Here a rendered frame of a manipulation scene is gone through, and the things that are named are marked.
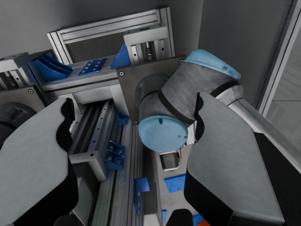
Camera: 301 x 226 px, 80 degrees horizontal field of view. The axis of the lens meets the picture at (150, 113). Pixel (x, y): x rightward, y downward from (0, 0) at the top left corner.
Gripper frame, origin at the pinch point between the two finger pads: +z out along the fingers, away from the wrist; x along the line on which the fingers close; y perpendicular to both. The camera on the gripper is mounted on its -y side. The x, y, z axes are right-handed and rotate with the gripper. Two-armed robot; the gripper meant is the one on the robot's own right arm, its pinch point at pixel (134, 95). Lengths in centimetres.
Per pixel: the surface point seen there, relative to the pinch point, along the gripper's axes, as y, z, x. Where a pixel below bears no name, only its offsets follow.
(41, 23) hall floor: 10, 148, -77
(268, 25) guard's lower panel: 4, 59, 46
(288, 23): 3, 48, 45
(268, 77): 20, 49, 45
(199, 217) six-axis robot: 304, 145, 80
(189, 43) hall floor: 29, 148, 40
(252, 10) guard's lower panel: 0, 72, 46
